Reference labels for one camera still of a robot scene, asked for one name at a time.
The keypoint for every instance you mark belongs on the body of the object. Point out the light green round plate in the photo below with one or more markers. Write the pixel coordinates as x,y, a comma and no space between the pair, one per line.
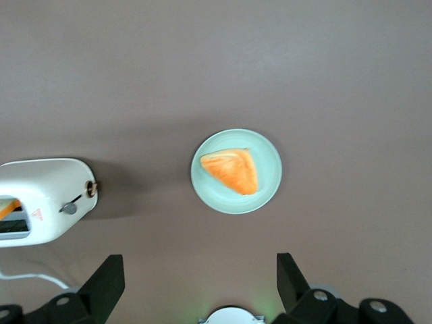
266,175

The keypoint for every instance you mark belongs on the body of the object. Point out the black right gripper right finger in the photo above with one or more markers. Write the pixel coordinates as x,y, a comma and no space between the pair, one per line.
297,293

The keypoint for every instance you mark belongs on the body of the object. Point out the white two-slot toaster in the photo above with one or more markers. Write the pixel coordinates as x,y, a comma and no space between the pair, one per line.
44,189

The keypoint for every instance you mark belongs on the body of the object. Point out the grey toaster lever knob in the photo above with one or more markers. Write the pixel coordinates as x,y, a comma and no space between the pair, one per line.
69,208

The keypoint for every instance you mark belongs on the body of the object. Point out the orange triangular toast piece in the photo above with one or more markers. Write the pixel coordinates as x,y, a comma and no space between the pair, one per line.
236,172

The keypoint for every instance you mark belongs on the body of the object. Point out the brown toaster dial knob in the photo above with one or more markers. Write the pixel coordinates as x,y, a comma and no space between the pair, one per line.
90,188

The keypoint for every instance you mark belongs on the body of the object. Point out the bread slice with orange crust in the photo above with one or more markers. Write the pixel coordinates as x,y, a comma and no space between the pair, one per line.
8,207

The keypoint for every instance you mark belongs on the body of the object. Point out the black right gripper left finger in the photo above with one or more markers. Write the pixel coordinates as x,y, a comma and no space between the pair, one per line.
98,290

